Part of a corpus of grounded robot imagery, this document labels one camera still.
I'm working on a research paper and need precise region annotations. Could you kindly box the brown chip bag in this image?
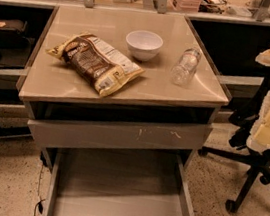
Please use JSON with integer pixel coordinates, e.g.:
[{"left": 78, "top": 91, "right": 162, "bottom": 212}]
[{"left": 46, "top": 33, "right": 144, "bottom": 97}]

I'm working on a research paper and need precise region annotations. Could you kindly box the open middle drawer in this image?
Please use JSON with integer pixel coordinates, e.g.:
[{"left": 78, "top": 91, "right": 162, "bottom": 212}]
[{"left": 43, "top": 148, "right": 195, "bottom": 216}]

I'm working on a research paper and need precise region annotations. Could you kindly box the black office chair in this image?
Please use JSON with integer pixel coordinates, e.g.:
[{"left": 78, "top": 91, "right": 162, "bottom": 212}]
[{"left": 190, "top": 0, "right": 270, "bottom": 216}]

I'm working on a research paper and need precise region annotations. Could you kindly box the clear plastic bottle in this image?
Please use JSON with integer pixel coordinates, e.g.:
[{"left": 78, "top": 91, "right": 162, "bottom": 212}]
[{"left": 170, "top": 47, "right": 202, "bottom": 87}]

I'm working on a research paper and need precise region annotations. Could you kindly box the white bowl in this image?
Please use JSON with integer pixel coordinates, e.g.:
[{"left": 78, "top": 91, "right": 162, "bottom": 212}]
[{"left": 125, "top": 30, "right": 163, "bottom": 62}]

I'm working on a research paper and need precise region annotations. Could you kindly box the grey drawer cabinet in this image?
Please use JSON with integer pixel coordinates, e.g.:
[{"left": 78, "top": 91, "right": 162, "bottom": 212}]
[{"left": 19, "top": 5, "right": 228, "bottom": 216}]

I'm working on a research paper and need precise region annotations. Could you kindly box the black cable on floor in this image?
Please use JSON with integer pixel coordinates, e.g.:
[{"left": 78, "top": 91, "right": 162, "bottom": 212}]
[{"left": 32, "top": 163, "right": 52, "bottom": 216}]

